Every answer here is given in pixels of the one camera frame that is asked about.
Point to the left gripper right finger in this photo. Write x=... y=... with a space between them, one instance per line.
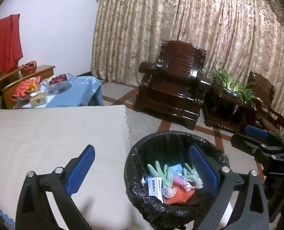
x=206 y=168

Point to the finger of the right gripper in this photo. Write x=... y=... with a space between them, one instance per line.
x=256 y=133

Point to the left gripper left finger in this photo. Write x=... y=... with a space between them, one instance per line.
x=77 y=169

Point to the green rubber glove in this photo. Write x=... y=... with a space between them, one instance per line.
x=190 y=175
x=165 y=173

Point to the pink face mask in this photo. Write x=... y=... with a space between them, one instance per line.
x=182 y=182

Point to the white blue medicine box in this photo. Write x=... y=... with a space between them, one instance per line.
x=156 y=188

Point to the orange mesh trash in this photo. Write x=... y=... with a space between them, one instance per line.
x=181 y=195

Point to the black trash bin with bag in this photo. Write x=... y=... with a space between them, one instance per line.
x=171 y=148

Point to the dark wooden armchair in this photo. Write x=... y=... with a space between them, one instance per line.
x=175 y=84
x=265 y=117

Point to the blue sachet packet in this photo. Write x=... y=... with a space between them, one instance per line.
x=177 y=170

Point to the dark wooden side table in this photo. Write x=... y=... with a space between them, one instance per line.
x=223 y=111

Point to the green potted plant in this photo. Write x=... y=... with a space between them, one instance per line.
x=246 y=95

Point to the blue tablecloth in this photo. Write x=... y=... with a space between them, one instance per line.
x=84 y=91

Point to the beige tissue box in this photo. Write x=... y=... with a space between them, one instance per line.
x=38 y=98

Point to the glass fruit bowl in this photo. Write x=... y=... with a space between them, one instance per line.
x=57 y=84

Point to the red snack bag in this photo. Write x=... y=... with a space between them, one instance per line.
x=25 y=88

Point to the beige patterned curtain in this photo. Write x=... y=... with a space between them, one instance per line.
x=238 y=35

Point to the wooden side cabinet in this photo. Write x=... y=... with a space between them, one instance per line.
x=44 y=71

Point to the light wooden chair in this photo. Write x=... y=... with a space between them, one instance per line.
x=0 y=83

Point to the red cloth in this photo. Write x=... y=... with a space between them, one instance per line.
x=10 y=46

